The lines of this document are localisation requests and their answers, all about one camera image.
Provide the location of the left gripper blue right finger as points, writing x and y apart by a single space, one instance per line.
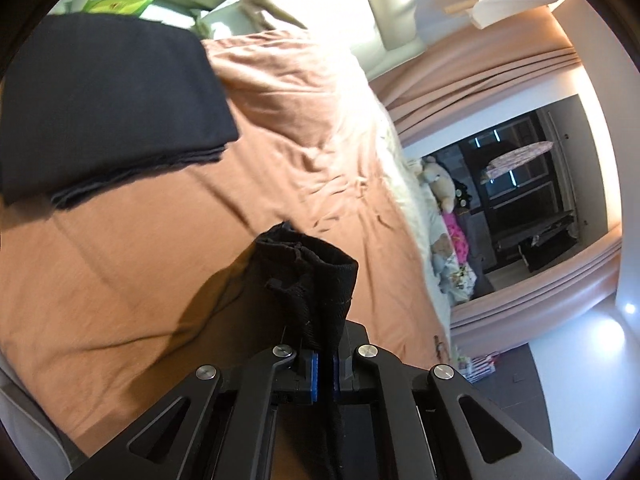
406 423

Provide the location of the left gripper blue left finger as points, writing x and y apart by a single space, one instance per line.
215 424

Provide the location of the black pants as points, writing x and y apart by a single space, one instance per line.
312 281

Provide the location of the striped gift bag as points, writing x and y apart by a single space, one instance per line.
478 368

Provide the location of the pink curtain right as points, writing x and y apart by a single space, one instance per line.
512 316

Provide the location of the pink curtain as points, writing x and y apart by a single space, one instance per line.
512 316
465 71

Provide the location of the orange brown bed blanket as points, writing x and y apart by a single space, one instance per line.
107 306

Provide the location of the pink blanket bundle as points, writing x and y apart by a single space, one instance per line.
458 238

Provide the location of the hanging dark clothes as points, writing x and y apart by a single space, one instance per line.
540 242

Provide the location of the cream bed sheet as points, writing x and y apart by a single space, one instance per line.
423 216

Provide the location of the beige plush elephant toy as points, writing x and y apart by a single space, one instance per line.
440 183

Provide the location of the hanging floral garment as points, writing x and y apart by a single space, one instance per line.
513 159

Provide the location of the folded black clothes stack left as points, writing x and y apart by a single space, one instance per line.
92 101

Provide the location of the pink curtain left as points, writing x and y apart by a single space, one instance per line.
465 71

